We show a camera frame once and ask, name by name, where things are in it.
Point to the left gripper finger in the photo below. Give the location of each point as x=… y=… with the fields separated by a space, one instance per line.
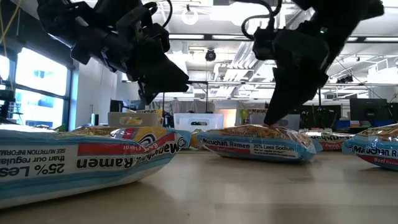
x=164 y=77
x=147 y=95

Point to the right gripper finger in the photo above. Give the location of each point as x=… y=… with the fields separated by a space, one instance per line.
x=272 y=93
x=292 y=93

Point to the blue beef ramen pack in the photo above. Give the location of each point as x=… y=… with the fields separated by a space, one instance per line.
x=373 y=149
x=93 y=161
x=248 y=146

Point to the black background robot arm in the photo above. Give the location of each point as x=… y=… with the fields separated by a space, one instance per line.
x=168 y=119

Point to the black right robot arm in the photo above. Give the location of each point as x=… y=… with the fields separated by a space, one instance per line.
x=342 y=12

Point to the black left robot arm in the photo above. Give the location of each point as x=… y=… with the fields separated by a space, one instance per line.
x=62 y=21

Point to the black monitor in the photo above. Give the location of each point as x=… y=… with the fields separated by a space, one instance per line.
x=368 y=109
x=326 y=115
x=116 y=105

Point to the beige plastic bin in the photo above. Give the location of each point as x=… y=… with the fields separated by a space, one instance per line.
x=115 y=119

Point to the white plastic bin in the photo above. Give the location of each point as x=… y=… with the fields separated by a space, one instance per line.
x=182 y=123

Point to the ceiling light bar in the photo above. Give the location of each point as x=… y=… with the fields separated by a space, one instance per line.
x=186 y=36

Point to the blue storage box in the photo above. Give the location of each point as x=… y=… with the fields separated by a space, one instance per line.
x=342 y=124

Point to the window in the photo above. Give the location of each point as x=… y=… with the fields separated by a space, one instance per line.
x=37 y=102

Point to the black metal frame stand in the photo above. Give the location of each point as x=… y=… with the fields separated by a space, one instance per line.
x=319 y=96
x=199 y=82

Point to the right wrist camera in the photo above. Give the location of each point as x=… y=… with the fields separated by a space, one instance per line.
x=262 y=43

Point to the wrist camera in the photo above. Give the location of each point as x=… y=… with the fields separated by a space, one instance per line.
x=155 y=37
x=262 y=43

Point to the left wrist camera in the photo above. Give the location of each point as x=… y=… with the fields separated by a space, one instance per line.
x=155 y=37

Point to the black ceiling camera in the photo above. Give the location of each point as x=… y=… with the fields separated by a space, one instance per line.
x=210 y=55

